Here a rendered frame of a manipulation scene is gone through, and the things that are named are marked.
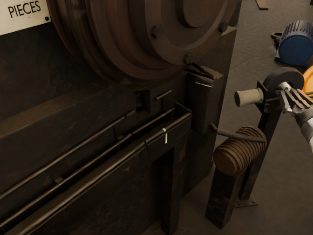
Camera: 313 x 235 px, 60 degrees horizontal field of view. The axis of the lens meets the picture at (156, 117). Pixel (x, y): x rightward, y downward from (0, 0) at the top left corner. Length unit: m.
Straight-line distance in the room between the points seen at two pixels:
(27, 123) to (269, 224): 1.24
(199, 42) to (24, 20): 0.36
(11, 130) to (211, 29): 0.49
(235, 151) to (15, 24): 0.80
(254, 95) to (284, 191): 0.77
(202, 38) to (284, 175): 1.28
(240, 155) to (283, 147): 0.91
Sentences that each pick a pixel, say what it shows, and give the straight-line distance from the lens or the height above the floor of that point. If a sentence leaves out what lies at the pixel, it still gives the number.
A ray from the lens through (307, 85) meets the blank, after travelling 1.16.
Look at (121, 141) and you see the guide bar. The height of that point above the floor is 0.70.
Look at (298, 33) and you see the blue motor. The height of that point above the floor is 0.33.
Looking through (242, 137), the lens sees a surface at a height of 0.56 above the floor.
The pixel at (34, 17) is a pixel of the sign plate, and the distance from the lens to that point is 0.62.
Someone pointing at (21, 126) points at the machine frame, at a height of 0.87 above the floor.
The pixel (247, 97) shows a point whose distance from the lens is 1.06.
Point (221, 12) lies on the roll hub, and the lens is 0.66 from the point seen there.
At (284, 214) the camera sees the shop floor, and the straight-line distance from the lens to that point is 1.61.
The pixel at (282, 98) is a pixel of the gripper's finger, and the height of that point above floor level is 0.72.
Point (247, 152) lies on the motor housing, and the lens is 1.08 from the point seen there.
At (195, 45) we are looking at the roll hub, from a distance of 0.61.
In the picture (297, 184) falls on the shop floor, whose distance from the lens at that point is 1.77.
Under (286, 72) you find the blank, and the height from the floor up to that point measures 0.78.
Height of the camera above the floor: 1.27
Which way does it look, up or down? 40 degrees down
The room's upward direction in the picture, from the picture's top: straight up
